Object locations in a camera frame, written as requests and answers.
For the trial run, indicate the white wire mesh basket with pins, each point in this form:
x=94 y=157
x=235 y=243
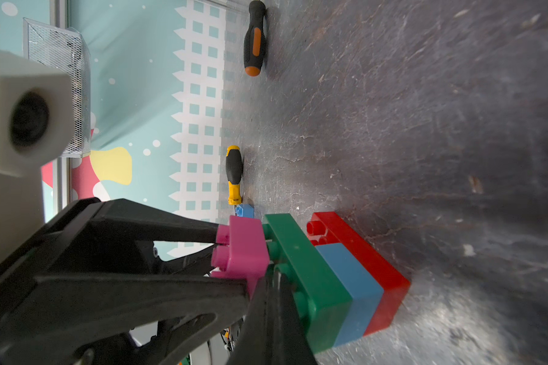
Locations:
x=65 y=54

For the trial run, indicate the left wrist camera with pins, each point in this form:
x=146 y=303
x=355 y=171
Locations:
x=26 y=117

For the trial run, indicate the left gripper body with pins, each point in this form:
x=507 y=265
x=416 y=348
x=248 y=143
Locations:
x=70 y=245

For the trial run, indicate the small blue lego brick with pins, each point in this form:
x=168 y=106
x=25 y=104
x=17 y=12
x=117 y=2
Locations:
x=365 y=291

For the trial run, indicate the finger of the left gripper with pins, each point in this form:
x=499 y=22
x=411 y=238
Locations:
x=64 y=315
x=128 y=220

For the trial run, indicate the long blue lego brick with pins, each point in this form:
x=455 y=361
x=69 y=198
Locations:
x=244 y=210

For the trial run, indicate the green lego brick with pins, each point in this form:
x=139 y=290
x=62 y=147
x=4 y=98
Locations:
x=320 y=298

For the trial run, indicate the red lego brick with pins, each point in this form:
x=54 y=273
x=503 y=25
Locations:
x=328 y=228

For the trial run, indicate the pink small lego brick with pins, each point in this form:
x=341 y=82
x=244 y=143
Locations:
x=240 y=252

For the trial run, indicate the yellow black screwdriver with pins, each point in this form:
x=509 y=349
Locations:
x=234 y=171

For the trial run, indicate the orange black screwdriver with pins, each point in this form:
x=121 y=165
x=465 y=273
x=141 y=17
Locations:
x=255 y=40

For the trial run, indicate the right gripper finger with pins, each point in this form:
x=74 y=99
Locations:
x=272 y=332

